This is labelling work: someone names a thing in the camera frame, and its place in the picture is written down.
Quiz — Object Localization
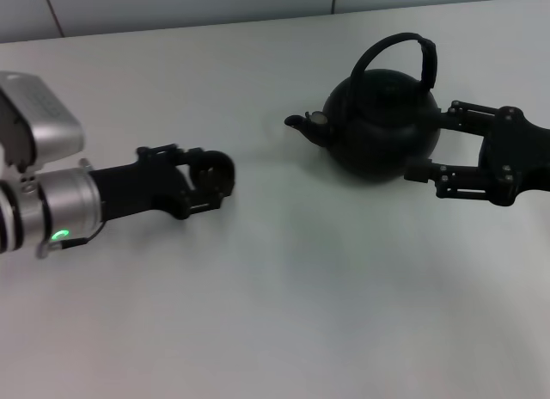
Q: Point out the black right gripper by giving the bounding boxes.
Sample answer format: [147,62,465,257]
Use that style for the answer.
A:
[403,100,550,208]

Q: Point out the thin left gripper cable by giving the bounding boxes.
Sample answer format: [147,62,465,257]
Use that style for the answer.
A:
[37,220,106,259]

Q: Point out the black round teapot with handle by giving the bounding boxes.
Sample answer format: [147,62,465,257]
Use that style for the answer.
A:
[284,32,443,185]

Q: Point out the small black teacup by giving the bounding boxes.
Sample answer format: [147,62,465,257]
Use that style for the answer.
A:
[189,149,237,200]

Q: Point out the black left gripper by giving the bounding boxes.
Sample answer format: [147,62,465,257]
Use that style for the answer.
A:
[88,143,234,223]

